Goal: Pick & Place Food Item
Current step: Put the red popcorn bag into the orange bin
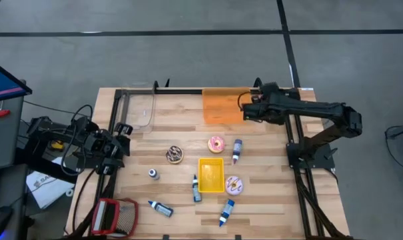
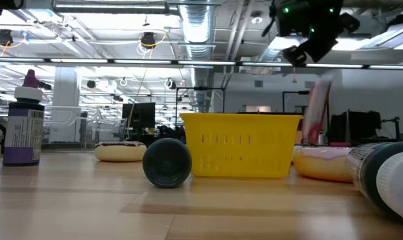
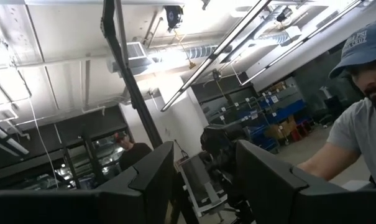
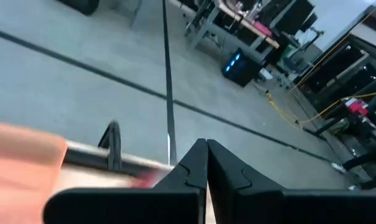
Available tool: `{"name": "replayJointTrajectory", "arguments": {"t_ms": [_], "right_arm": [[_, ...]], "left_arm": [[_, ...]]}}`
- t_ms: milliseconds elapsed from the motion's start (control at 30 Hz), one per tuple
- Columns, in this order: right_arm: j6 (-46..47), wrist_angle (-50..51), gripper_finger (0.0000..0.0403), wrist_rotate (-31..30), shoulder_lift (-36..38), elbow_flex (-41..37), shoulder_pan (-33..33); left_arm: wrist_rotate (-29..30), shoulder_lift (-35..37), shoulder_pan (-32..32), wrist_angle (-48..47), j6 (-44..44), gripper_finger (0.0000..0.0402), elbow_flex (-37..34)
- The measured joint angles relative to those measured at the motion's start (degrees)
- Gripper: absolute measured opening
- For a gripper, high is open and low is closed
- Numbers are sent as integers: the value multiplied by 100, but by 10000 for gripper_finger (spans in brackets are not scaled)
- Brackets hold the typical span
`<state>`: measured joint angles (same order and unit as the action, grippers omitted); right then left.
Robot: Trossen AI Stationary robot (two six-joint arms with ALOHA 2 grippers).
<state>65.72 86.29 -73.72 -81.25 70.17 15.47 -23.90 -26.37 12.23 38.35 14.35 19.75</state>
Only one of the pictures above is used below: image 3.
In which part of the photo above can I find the person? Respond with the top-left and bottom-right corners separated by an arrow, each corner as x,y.
296,20 -> 376,191
112,130 -> 154,172

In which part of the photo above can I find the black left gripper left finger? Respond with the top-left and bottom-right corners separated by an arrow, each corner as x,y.
0,141 -> 175,224

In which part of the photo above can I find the ceiling air vent unit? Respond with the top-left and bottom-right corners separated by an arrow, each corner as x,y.
108,41 -> 154,75

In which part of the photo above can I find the black metal rack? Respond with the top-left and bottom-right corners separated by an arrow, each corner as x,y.
60,124 -> 129,190

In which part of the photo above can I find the silver flexible air duct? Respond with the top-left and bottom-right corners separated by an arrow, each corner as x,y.
254,26 -> 303,47
184,44 -> 219,60

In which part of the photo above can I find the long ceiling light strip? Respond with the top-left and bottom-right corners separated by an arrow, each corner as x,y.
239,0 -> 364,87
160,0 -> 273,113

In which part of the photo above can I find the storage shelving with blue bins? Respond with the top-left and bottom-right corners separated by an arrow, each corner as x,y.
203,77 -> 314,153

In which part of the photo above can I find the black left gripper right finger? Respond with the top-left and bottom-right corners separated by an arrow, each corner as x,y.
236,139 -> 376,224

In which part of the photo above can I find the ceiling light fixture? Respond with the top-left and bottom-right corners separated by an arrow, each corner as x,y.
0,119 -> 30,158

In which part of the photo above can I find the white-framed grey chair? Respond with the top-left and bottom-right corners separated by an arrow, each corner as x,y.
176,151 -> 229,218

